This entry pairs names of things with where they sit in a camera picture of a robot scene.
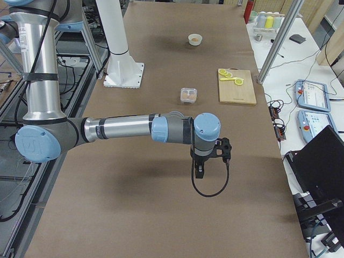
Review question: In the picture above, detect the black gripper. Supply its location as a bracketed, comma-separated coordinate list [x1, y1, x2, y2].
[190, 148, 213, 179]

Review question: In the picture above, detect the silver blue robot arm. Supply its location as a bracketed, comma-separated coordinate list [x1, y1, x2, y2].
[8, 1, 231, 178]

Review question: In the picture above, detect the clear plastic egg box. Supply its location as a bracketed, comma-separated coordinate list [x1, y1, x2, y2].
[180, 88, 198, 104]

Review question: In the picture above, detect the wooden cutting board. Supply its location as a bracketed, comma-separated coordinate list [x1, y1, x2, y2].
[218, 68, 257, 105]

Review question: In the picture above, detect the black power strip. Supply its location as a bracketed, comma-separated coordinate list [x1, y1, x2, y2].
[268, 105, 286, 142]

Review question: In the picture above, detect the yellow plastic knife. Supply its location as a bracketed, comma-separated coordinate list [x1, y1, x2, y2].
[219, 77, 237, 81]

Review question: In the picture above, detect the lemon slice by knife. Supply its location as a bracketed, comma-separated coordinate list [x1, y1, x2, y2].
[234, 77, 244, 85]

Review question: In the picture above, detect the lower teach pendant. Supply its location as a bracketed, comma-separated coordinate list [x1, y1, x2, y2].
[297, 110, 338, 143]

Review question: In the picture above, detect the teach pendant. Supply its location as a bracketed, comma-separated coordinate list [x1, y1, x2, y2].
[295, 80, 331, 112]
[297, 110, 338, 143]

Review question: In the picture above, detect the black laptop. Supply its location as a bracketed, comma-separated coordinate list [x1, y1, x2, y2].
[286, 125, 343, 245]

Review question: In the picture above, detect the white bowl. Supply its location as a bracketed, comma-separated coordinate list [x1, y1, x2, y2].
[188, 33, 203, 46]

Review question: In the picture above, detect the black stand beside laptop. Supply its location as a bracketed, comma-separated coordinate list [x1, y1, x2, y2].
[293, 193, 343, 253]

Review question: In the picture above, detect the upper teach pendant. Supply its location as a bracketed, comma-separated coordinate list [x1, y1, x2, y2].
[295, 80, 331, 112]

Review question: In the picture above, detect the small metal cup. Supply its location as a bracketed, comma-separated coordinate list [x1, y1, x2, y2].
[254, 34, 263, 42]

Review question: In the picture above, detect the tray of coloured cups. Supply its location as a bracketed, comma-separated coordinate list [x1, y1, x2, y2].
[253, 11, 285, 33]

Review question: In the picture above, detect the dark grey pad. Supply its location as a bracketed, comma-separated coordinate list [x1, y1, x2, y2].
[289, 34, 306, 44]

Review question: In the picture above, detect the red bottle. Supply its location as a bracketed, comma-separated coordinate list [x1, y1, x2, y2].
[243, 0, 255, 24]

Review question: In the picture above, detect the black looped wrist cable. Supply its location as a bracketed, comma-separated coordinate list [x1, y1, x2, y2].
[190, 157, 231, 197]

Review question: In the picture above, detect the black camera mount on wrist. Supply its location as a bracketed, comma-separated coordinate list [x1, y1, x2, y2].
[213, 138, 232, 163]

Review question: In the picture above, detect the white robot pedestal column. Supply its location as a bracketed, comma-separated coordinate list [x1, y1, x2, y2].
[96, 0, 145, 89]

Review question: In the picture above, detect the aluminium frame post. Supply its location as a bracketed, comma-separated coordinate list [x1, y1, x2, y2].
[257, 0, 304, 84]

